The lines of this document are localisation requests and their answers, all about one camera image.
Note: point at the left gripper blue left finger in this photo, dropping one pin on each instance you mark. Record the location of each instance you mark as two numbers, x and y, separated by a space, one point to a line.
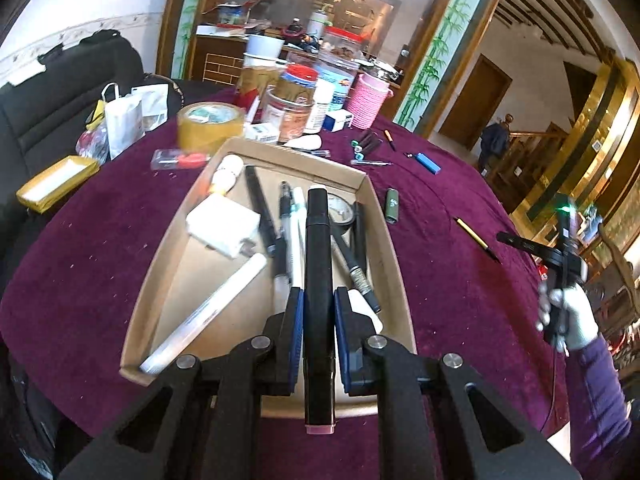
285 330

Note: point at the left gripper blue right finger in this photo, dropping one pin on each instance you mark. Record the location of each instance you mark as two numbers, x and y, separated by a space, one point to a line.
360 365

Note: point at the black marker pink cap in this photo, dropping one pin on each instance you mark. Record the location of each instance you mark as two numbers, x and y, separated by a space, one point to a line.
319 345

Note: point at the black gel pen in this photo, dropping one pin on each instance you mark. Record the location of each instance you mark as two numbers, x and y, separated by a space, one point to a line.
274 243

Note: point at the white paint marker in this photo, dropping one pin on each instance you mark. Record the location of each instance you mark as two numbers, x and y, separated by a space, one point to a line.
202 316

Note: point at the white glue bottle orange cap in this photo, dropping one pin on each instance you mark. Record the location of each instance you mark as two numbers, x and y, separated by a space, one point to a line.
226 175

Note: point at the black marker red cap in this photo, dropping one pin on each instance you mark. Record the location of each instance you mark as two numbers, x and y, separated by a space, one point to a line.
358 237

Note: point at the gloved right hand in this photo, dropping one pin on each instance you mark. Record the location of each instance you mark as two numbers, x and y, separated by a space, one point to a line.
581 326

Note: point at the cardboard box tray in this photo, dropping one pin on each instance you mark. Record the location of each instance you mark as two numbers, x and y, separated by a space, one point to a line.
185 272

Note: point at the yellow black pen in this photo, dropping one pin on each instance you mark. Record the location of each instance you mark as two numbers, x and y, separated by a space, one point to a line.
477 239

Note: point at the black electrical tape roll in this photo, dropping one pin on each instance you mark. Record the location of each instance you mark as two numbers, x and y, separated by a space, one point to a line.
341 212

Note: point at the green lighter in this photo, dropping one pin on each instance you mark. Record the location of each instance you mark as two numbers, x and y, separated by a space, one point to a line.
391 210

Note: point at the person in dark coat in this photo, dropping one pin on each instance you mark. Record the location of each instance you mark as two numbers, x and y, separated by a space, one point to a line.
493 141

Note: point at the silver ballpoint pen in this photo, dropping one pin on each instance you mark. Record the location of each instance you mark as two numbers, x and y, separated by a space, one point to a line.
372 163

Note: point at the blue lighter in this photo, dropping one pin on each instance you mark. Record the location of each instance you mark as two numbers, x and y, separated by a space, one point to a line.
427 163

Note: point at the black marker blue cap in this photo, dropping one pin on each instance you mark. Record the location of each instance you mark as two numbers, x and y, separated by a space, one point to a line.
373 146

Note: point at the black marker green cap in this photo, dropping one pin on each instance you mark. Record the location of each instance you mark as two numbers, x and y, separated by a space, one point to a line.
359 145

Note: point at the small orange screwdriver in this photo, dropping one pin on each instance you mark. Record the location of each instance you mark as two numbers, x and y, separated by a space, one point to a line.
390 140

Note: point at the white barcode box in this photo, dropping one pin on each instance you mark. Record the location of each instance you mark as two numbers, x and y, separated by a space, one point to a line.
264 132

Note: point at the red cutter in case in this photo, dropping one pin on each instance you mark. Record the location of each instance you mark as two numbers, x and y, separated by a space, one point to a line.
178 159

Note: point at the small white blue box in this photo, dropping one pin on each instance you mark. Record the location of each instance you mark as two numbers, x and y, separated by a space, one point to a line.
337 120

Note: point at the yellow packing tape roll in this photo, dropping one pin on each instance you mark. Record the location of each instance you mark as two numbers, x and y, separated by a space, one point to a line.
204 126

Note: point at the tin with chopsticks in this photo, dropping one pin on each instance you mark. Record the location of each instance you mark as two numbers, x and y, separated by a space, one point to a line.
288 102

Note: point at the pink knitted cup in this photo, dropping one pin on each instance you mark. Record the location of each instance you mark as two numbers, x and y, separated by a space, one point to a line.
366 97

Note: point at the white plastic jar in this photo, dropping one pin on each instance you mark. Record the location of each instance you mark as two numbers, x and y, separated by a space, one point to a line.
323 96

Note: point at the blue label plastic jar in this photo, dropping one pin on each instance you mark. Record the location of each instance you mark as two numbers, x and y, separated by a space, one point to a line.
339 72

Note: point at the white paper bag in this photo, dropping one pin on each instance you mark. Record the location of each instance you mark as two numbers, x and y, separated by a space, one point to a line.
123 117

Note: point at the yellow flat box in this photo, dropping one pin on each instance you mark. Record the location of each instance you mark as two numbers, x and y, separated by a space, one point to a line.
46 189

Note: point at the red lid snack jar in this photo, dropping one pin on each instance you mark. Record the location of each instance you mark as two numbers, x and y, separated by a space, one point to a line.
342 43

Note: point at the black leather sofa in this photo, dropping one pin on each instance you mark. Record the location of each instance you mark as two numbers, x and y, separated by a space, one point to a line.
42 118

